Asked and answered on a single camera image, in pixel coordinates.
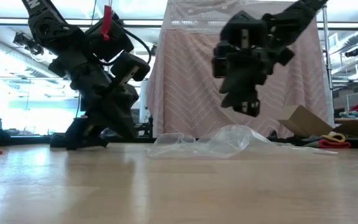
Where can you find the pink chevron cloth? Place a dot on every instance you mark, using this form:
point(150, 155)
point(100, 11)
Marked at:
point(191, 93)

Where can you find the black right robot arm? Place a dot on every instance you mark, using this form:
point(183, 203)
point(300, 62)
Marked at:
point(291, 21)

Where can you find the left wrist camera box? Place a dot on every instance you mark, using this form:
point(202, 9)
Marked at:
point(117, 40)

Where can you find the cluttered black workbench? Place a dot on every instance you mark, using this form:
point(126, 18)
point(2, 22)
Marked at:
point(145, 124)

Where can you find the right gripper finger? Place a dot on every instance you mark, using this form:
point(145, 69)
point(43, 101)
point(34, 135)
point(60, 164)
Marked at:
point(244, 28)
point(242, 99)

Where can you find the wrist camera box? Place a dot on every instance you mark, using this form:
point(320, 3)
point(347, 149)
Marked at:
point(221, 60)
point(117, 40)

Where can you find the red loop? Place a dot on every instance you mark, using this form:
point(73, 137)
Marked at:
point(334, 144)

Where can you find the dark grey loop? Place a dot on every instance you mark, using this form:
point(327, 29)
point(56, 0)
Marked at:
point(309, 141)

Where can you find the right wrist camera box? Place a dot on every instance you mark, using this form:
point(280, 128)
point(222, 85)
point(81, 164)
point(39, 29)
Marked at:
point(221, 60)

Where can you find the red clip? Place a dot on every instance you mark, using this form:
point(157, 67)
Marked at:
point(106, 21)

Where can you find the black ceiling-mounted device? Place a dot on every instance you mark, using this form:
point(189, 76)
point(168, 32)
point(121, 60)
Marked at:
point(23, 42)
point(351, 53)

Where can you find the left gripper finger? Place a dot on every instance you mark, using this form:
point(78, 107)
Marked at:
point(129, 71)
point(84, 130)

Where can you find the grey round base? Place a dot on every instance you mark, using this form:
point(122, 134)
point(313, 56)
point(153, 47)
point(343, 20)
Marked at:
point(107, 134)

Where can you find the small cardboard box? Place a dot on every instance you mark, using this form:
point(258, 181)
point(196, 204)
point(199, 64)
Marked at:
point(303, 123)

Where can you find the yellow loop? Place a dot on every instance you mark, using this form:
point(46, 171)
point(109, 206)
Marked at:
point(343, 137)

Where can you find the metal rack frame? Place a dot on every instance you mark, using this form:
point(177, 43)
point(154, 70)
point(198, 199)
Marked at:
point(328, 62)

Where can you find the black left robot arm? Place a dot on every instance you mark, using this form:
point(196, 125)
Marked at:
point(51, 31)

